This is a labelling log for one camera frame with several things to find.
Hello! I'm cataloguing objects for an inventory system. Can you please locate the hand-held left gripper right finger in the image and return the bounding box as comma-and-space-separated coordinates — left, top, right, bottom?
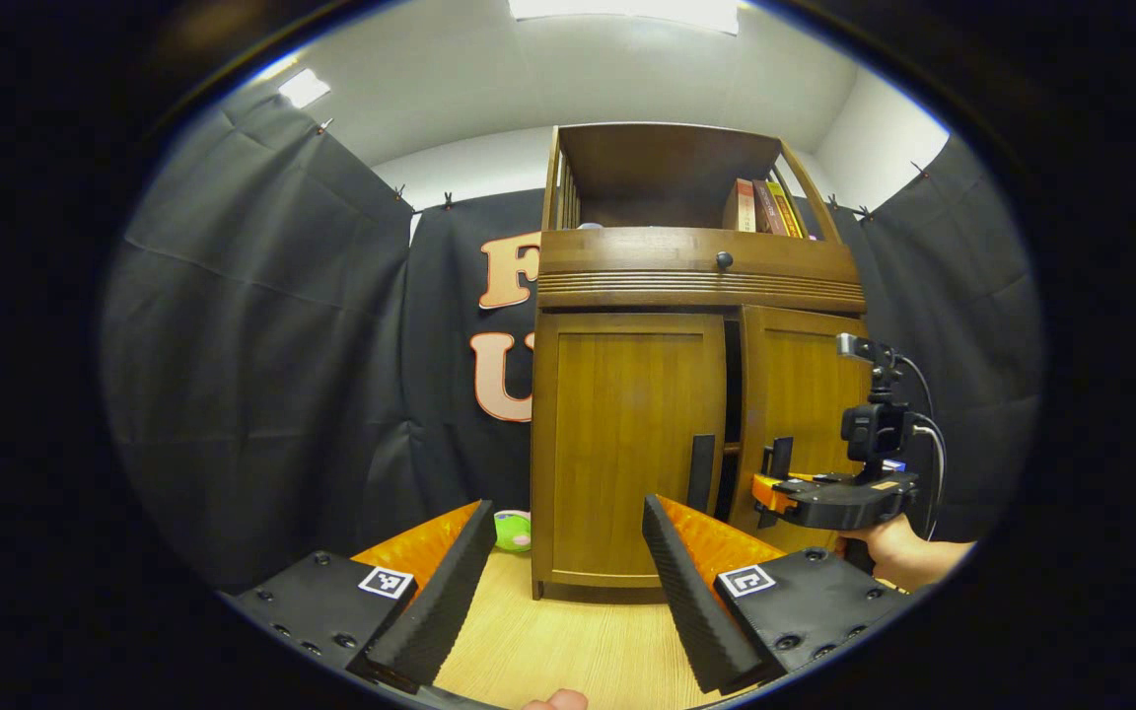
642, 493, 924, 696

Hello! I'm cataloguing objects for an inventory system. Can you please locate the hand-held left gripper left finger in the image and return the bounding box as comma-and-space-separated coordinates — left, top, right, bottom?
223, 498, 498, 696

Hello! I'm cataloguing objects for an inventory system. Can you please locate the wooden cabinet door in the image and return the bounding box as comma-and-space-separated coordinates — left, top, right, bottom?
731, 304, 873, 555
532, 311, 730, 591

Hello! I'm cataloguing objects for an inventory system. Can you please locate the wooden double-door shoe cabinet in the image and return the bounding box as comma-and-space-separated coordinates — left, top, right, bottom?
529, 122, 873, 604

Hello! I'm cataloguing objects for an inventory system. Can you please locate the green toy ball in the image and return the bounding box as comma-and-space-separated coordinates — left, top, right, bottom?
494, 509, 533, 553

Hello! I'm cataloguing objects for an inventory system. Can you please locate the wooden drawer with black knob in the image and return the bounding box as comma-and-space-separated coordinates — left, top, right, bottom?
535, 227, 867, 315

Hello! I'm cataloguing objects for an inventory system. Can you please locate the yellow book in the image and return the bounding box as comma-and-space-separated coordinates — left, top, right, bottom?
767, 180, 810, 241

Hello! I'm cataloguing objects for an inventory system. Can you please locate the dark red book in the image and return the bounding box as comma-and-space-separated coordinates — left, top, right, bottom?
752, 179, 787, 237

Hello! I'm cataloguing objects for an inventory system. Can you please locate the tan red book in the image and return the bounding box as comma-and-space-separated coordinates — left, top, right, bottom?
723, 178, 757, 234

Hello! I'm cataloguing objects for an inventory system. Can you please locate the black backdrop cloth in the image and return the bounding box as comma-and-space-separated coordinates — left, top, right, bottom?
100, 84, 1044, 593

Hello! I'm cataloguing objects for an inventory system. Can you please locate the large ceiling light panel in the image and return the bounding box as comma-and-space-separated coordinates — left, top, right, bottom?
507, 0, 742, 36

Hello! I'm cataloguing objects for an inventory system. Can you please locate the small ceiling light panel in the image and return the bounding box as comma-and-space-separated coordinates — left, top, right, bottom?
277, 67, 332, 109

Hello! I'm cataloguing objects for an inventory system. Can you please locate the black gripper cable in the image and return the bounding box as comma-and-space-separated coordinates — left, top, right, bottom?
895, 353, 950, 541

